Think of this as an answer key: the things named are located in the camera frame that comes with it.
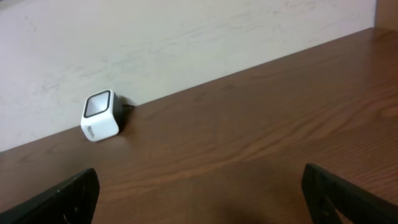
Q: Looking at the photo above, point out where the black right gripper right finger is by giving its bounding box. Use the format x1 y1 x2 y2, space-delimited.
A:
301 164 397 224

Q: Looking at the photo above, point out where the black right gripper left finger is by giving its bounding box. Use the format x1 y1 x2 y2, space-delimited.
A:
1 168 100 223

